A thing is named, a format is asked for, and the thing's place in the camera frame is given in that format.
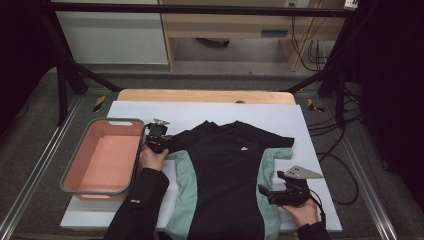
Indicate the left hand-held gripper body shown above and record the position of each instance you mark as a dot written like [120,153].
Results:
[156,140]

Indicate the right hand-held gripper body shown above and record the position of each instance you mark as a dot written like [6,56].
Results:
[293,196]

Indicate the black and green shirt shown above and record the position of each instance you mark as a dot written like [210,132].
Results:
[226,173]

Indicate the pink basin with grey rim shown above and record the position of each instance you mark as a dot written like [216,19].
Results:
[100,160]

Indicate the person's left hand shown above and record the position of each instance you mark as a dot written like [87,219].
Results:
[151,160]

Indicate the person's right hand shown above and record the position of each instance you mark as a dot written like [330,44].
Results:
[305,215]

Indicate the white table cover sheet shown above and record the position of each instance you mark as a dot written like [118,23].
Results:
[186,113]

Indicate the yellow and black tape marker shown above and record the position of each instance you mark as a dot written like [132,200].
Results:
[99,104]
[313,106]

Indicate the black metal stand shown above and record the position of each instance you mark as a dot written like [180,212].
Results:
[340,96]
[62,90]

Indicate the white cabinet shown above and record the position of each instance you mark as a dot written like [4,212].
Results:
[113,36]

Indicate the wooden desk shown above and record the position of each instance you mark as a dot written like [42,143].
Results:
[230,25]

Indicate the black metal crossbar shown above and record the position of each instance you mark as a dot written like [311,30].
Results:
[200,9]

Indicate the white power strip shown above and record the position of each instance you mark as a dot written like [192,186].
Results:
[351,4]

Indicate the aluminium floor rail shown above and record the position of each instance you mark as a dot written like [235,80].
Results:
[36,170]
[370,196]

